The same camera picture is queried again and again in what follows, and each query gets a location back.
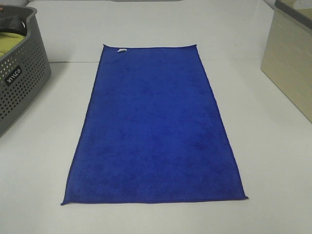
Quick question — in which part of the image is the blue microfibre towel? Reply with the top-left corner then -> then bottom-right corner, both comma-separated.
67,45 -> 242,193

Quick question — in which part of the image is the grey perforated plastic basket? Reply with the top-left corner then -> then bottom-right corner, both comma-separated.
0,5 -> 51,134

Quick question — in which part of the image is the beige bin with grey rim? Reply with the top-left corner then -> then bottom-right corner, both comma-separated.
261,0 -> 312,120

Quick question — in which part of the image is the black cloth in basket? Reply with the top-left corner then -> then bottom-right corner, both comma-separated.
0,15 -> 27,36

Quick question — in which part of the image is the green towel in basket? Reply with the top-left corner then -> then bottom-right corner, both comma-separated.
0,32 -> 25,57

